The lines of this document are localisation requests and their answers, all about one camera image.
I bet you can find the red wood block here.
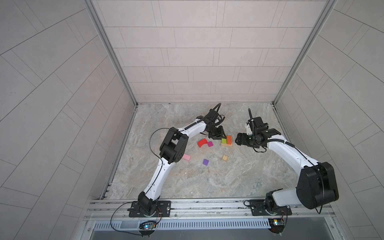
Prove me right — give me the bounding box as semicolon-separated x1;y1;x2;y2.
198;139;208;148

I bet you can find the orange wood block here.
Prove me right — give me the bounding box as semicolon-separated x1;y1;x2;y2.
227;136;233;146

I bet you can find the pink wood block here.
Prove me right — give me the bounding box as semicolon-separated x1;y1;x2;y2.
182;154;191;161

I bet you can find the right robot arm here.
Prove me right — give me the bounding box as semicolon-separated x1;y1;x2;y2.
235;117;339;215

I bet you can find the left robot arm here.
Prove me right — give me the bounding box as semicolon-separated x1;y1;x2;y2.
131;103;226;217

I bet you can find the right circuit board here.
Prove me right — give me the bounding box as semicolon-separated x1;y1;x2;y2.
269;218;286;228

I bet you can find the circuit board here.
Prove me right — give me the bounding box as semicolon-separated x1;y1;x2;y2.
139;221;157;231
269;218;286;228

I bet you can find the left circuit board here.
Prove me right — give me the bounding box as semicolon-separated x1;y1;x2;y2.
139;221;157;231

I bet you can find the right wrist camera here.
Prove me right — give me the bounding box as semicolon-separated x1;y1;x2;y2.
246;124;253;136

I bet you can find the aluminium mounting rail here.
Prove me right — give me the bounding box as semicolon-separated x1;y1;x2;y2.
84;197;335;222

